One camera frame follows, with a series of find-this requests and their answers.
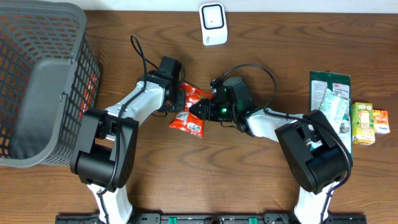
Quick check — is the red snack packet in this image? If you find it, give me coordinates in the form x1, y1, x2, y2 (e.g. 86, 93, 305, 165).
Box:
169, 82, 212, 137

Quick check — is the green white 3M packet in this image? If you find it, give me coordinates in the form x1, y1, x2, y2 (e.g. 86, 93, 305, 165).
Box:
310, 71, 352, 152

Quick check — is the white teal wipes packet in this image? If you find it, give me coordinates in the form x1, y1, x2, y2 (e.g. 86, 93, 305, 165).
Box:
319, 88, 349, 133

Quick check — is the green snack box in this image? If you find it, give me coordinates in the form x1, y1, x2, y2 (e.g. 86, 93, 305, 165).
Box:
351, 102, 375, 145

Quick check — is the small orange candy box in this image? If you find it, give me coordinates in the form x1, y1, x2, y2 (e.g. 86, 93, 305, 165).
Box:
373, 110, 390, 134

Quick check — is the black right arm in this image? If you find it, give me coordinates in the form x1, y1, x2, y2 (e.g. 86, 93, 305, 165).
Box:
189, 77, 353, 223

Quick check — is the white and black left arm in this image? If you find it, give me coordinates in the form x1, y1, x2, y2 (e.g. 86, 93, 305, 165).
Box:
70, 57, 185, 223

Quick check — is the grey plastic mesh basket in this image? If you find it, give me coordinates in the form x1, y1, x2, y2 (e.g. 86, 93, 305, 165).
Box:
1, 1, 101, 167

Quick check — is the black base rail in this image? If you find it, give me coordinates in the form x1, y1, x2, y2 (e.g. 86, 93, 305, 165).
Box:
55, 212, 367, 224

